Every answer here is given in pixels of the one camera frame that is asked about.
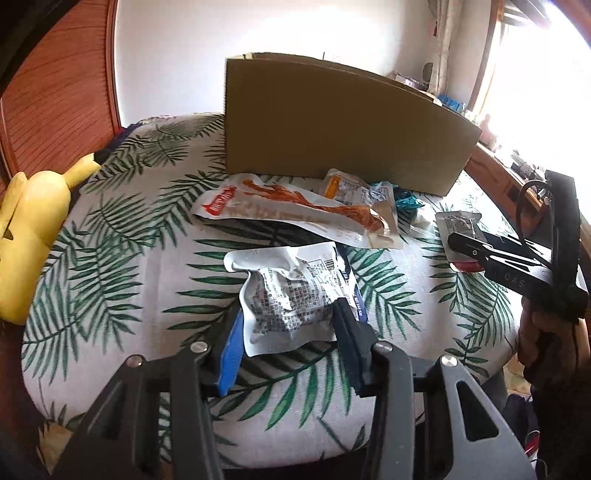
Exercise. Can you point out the wooden framed window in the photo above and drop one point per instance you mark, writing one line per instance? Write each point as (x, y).
(531, 69)

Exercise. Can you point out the long red orange snack packet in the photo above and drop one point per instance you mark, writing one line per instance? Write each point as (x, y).
(286, 203)

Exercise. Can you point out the patterned beige curtain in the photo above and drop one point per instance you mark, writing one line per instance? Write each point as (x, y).
(445, 46)

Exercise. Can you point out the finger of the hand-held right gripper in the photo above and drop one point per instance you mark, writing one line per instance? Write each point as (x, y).
(517, 247)
(468, 251)

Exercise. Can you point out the orange white snack packet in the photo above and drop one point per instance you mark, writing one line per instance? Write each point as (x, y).
(346, 187)

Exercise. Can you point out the silver packet red label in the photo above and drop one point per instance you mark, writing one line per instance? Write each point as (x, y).
(457, 224)

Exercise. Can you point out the yellow plush toy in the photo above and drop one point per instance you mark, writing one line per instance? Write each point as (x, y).
(32, 221)

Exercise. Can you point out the dark oval object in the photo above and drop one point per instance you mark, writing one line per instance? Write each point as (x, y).
(428, 74)

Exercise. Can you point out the person's right hand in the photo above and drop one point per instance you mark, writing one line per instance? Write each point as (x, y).
(549, 350)

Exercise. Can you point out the teal candy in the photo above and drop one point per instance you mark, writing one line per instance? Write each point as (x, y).
(408, 199)

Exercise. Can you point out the wooden slatted wardrobe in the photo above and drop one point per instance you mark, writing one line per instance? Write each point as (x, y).
(60, 83)

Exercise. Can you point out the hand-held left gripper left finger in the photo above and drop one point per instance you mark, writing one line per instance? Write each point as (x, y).
(231, 355)

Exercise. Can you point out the purple tissue box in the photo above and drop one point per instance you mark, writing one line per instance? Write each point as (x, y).
(408, 81)

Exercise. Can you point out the blue packages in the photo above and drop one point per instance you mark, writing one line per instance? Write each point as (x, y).
(450, 102)

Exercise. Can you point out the floral quilt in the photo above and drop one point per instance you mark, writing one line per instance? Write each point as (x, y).
(57, 438)

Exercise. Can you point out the pink bottle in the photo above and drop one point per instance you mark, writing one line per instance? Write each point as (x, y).
(485, 124)

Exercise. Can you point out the white silver snack packet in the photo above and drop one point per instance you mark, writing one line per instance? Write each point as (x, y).
(286, 290)

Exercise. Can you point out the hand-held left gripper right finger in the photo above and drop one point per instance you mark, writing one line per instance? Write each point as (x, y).
(355, 355)

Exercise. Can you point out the long wooden cabinet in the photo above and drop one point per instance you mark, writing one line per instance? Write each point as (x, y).
(489, 173)

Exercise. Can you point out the brown cardboard box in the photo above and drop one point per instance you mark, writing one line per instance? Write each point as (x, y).
(332, 129)

